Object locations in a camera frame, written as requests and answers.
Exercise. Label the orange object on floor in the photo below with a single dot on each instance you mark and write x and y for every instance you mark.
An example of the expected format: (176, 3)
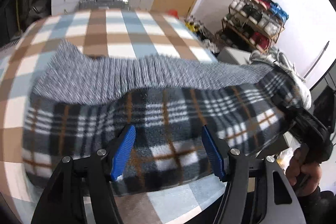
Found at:
(173, 13)

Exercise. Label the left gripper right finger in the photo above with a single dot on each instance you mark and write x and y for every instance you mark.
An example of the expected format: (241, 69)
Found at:
(257, 191)

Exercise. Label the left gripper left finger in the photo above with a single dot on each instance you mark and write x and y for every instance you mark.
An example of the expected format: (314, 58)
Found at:
(62, 200)

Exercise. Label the plaid fleece jacket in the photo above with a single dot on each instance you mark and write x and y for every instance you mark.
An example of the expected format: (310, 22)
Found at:
(80, 103)

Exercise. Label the wooden shoe rack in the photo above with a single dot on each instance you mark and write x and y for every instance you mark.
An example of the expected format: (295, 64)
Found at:
(257, 22)

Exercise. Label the checkered bed sheet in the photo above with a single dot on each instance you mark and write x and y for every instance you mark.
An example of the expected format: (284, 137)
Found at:
(98, 33)

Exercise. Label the person's right hand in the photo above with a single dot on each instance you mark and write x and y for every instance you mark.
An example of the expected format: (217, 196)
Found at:
(313, 170)

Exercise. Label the silver aluminium suitcase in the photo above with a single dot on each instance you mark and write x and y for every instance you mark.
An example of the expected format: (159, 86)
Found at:
(103, 4)

